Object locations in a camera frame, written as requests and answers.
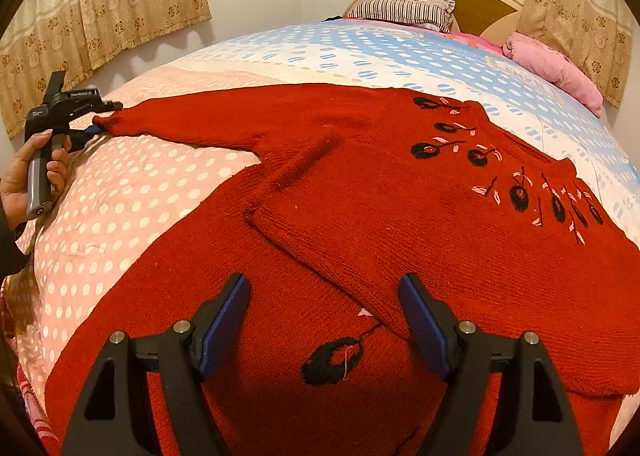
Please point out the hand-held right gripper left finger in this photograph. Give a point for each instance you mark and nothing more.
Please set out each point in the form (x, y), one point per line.
(225, 322)

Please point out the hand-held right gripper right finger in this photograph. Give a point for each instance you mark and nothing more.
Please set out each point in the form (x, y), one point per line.
(425, 322)

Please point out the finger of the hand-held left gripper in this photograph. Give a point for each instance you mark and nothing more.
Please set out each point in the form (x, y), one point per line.
(85, 137)
(111, 107)

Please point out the red knitted sweater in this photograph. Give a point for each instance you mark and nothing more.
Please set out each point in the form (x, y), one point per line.
(350, 186)

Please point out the person's left hand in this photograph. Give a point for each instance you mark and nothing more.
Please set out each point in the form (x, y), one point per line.
(14, 196)

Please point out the polka dot blanket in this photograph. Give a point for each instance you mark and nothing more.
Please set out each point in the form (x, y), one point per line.
(150, 196)

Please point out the beige floral curtain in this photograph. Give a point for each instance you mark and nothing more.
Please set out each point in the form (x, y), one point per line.
(100, 1)
(575, 1)

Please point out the pink patterned cloth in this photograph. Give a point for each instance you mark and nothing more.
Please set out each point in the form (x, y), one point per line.
(32, 411)

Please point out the pink patterned bed sheet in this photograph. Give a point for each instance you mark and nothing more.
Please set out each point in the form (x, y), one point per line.
(480, 43)

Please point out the pink pillow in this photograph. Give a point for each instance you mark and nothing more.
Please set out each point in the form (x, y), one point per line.
(550, 66)

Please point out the striped pillow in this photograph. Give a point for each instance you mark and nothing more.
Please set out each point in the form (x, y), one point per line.
(400, 11)

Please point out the cream wooden headboard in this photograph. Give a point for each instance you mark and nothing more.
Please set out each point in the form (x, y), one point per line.
(480, 1)

